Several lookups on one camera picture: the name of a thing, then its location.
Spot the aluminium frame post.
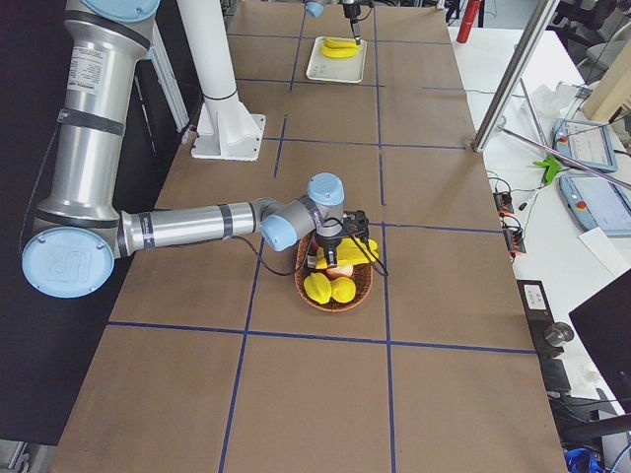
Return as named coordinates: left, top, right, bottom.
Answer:
left=472, top=0, right=559, bottom=152

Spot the yellow lemon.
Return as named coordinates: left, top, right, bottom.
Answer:
left=330, top=276, right=356, bottom=304

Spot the green handled reacher grabber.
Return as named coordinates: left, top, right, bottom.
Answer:
left=497, top=125, right=631, bottom=190

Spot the blue teach pendant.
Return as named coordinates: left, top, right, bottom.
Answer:
left=552, top=118, right=618, bottom=172
left=559, top=174, right=630, bottom=237

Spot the metal cup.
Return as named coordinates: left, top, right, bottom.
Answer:
left=543, top=321, right=575, bottom=348

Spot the yellow banana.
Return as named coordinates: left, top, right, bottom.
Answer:
left=336, top=239, right=378, bottom=266
left=323, top=36, right=358, bottom=49
left=320, top=44, right=361, bottom=59
left=341, top=237, right=379, bottom=252

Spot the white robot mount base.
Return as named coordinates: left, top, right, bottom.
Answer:
left=177, top=0, right=266, bottom=162

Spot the black label box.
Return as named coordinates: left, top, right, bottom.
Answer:
left=517, top=280, right=553, bottom=355

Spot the long metal reacher grabber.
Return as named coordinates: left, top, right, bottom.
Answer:
left=520, top=79, right=548, bottom=146

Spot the red cylinder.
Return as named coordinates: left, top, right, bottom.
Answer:
left=456, top=0, right=482, bottom=43

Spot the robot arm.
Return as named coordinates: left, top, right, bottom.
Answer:
left=304, top=0, right=361, bottom=45
left=21, top=1, right=345, bottom=299

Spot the brown wicker basket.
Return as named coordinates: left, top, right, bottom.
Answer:
left=294, top=234, right=376, bottom=312

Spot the far blue teach pendant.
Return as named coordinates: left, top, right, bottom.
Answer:
left=552, top=118, right=618, bottom=172

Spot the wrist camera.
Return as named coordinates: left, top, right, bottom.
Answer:
left=343, top=210, right=370, bottom=243

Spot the dark red apple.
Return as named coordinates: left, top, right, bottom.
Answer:
left=326, top=264, right=354, bottom=279

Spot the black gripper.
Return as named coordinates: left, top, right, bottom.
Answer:
left=315, top=229, right=344, bottom=268
left=343, top=0, right=361, bottom=45

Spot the near blue teach pendant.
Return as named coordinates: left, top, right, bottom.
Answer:
left=559, top=174, right=630, bottom=237

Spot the pale green pink apple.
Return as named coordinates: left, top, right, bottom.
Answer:
left=307, top=235, right=319, bottom=255

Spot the right black cable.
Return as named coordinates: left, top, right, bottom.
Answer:
left=231, top=216, right=390, bottom=278

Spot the white bear tray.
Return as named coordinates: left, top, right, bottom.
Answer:
left=306, top=36, right=367, bottom=84

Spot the black monitor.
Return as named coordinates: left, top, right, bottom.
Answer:
left=569, top=271, right=631, bottom=402

